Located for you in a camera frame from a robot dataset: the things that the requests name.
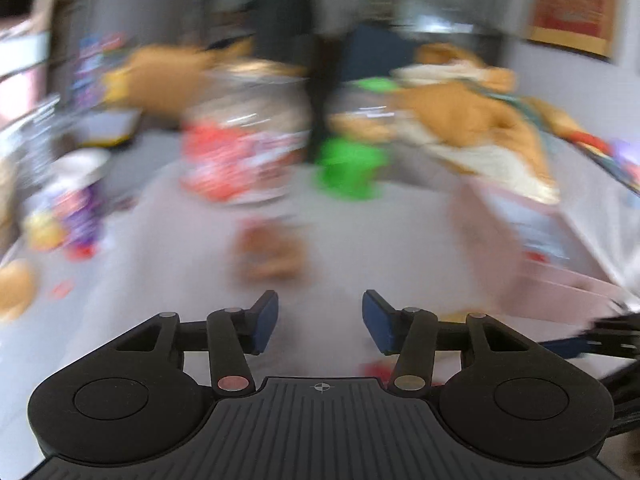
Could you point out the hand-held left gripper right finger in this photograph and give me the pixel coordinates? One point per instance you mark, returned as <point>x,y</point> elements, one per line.
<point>377,322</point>

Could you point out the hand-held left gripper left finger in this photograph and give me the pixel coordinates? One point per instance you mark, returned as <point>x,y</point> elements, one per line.
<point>265,321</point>

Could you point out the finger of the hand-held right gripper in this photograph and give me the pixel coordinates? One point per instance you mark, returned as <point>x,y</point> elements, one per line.
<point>570,347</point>

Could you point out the brown biscuit packet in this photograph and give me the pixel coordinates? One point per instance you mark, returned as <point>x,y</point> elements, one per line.
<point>270,252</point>

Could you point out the pink cardboard box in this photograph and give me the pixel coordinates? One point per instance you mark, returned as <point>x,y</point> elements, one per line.
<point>500,250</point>

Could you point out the green candy dispenser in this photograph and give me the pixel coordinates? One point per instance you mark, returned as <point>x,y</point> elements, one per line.
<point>350,160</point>

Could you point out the clear jar with gold lid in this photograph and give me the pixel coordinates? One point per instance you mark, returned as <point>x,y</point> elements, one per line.
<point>240,140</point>

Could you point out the purple ball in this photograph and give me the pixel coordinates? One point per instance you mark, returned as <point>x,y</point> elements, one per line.
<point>627,155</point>

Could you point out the colourful toys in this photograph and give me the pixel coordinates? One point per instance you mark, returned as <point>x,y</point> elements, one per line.
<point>600,147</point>

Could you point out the purple white packet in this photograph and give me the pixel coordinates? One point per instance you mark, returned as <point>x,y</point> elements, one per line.
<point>70,200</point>

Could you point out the orange and cream blanket pile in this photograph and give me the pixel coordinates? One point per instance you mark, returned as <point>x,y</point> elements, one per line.
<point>470,110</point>

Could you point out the mustard cushion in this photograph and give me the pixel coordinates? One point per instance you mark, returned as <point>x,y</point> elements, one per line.
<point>160,77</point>

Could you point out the blue cabinet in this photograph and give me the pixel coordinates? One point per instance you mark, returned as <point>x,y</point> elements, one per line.
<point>380,52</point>

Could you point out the dark hanging jacket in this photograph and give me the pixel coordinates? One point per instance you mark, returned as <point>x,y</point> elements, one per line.
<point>285,25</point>

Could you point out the colourful packaging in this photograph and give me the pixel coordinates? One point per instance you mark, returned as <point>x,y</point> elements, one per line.
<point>95,67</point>

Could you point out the red framed wall picture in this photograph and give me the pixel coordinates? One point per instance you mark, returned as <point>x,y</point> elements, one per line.
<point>570,5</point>

